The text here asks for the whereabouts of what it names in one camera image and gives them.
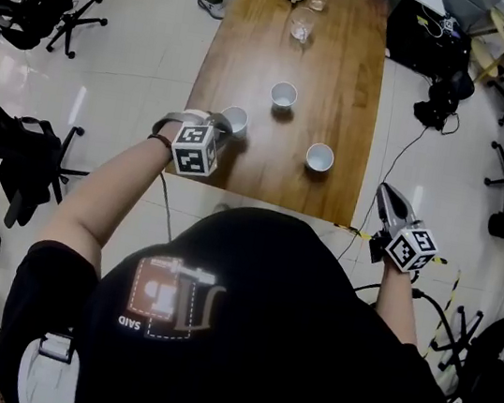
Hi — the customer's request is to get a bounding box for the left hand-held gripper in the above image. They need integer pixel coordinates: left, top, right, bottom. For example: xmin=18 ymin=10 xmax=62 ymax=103
xmin=145 ymin=102 xmax=238 ymax=182

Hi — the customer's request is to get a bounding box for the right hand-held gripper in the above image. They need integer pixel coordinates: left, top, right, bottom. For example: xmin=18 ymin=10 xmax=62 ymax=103
xmin=364 ymin=181 xmax=448 ymax=277

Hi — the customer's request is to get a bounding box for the white cup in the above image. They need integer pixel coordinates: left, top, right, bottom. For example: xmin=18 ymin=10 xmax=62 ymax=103
xmin=216 ymin=104 xmax=252 ymax=142
xmin=303 ymin=141 xmax=337 ymax=175
xmin=267 ymin=80 xmax=300 ymax=112

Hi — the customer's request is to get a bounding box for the person's left forearm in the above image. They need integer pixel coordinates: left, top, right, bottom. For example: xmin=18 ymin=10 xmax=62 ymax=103
xmin=30 ymin=119 xmax=175 ymax=285

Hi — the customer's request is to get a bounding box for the person's right forearm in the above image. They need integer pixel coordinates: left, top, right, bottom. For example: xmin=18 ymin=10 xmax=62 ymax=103
xmin=364 ymin=261 xmax=430 ymax=349

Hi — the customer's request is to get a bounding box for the yellow black hazard tape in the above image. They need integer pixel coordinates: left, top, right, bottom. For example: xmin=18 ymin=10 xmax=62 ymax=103
xmin=314 ymin=222 xmax=467 ymax=366

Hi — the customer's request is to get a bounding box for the black floor equipment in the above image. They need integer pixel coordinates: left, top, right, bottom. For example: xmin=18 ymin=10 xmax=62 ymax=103
xmin=410 ymin=63 xmax=477 ymax=136

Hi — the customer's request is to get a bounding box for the wooden table with metal legs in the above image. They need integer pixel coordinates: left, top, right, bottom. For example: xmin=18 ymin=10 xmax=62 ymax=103
xmin=161 ymin=0 xmax=397 ymax=229

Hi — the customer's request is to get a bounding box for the large clear glass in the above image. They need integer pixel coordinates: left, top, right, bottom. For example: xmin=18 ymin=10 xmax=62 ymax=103
xmin=286 ymin=5 xmax=319 ymax=45

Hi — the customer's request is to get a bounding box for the black equipment case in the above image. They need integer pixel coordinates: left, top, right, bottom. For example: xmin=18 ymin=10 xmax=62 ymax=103
xmin=378 ymin=0 xmax=476 ymax=86

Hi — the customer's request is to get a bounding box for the person's black t-shirt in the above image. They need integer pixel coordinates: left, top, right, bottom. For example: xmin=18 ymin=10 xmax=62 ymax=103
xmin=0 ymin=172 xmax=477 ymax=403

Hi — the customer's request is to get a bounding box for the thin black floor cable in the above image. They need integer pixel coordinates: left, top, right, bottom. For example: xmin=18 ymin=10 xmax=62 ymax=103
xmin=336 ymin=115 xmax=429 ymax=273

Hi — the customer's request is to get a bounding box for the dark bead bracelet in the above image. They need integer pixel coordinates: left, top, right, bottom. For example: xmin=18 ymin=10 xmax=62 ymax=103
xmin=145 ymin=131 xmax=174 ymax=150

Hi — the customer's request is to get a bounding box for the thick black gripper cable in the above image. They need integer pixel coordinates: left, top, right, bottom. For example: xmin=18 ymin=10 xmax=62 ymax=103
xmin=346 ymin=277 xmax=464 ymax=357

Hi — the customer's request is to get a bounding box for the white shoulder strap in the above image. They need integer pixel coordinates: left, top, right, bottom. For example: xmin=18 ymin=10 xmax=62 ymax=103
xmin=13 ymin=325 xmax=87 ymax=403

